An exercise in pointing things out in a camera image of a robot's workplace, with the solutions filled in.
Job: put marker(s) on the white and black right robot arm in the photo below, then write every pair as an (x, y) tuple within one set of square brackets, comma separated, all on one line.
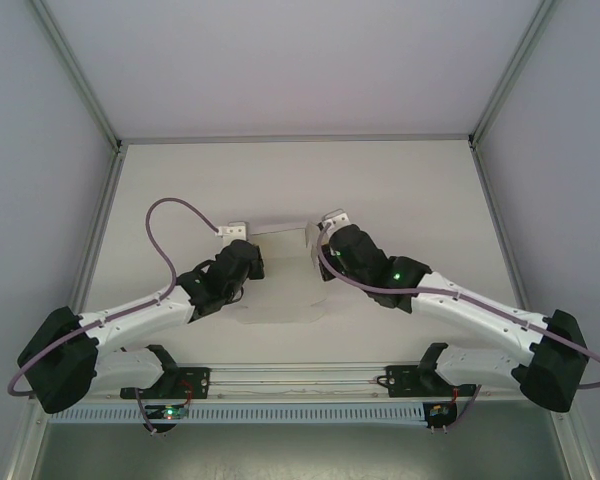
[(480, 310)]

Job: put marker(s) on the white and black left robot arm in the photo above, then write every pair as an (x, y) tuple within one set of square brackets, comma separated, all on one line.
[(130, 315)]

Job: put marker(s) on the small circuit board green light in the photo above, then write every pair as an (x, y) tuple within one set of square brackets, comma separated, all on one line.
[(169, 412)]

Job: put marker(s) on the small circuit board yellow part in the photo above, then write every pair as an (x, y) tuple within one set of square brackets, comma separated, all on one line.
[(437, 411)]

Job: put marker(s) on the grey metal panel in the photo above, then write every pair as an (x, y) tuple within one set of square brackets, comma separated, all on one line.
[(300, 455)]

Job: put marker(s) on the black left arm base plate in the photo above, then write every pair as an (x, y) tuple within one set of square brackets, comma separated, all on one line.
[(197, 375)]

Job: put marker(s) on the aluminium mounting rail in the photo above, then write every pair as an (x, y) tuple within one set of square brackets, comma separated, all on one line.
[(290, 372)]

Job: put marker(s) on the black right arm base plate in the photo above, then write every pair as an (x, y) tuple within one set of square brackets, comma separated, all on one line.
[(400, 382)]

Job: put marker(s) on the aluminium table side rail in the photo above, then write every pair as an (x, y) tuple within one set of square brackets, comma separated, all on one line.
[(100, 225), (497, 225)]

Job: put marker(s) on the aluminium frame crossbar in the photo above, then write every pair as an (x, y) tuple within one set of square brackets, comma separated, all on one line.
[(295, 137)]

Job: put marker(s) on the aluminium frame post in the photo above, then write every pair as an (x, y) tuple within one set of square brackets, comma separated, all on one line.
[(511, 75), (80, 75)]

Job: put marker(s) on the aluminium frame leg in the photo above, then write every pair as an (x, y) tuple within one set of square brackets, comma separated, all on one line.
[(577, 440), (26, 440)]

